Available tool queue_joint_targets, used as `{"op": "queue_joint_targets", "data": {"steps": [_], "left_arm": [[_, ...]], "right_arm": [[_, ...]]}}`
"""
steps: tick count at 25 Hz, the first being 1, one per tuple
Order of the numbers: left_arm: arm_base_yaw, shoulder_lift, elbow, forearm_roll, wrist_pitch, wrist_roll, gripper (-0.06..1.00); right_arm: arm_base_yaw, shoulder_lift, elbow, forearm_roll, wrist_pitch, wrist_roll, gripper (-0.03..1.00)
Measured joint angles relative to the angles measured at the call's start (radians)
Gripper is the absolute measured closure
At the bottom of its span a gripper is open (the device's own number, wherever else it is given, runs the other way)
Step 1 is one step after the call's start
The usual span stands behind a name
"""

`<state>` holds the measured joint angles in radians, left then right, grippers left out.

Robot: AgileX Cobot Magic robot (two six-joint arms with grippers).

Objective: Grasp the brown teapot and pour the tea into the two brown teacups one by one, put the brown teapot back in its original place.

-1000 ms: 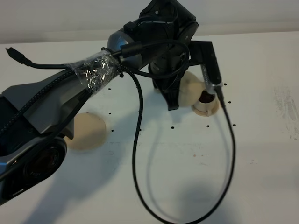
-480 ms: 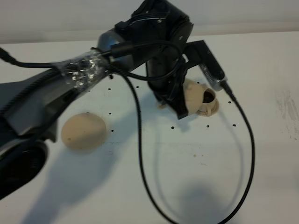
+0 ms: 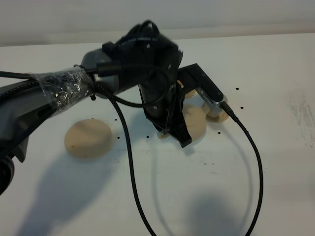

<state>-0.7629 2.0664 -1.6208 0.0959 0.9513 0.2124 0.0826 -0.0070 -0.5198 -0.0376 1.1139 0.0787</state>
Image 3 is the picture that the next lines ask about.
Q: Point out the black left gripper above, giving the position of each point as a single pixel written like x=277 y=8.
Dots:
x=167 y=114

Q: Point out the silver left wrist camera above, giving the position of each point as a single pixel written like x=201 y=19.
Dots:
x=213 y=105

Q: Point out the beige front saucer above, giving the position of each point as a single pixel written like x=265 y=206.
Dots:
x=214 y=117

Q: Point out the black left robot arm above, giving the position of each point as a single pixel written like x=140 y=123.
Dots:
x=141 y=70

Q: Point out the beige teapot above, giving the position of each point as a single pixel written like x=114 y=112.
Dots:
x=194 y=116

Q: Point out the beige front teacup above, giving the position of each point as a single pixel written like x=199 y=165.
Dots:
x=213 y=111

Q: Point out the beige teapot saucer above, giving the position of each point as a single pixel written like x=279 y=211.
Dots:
x=88 y=138

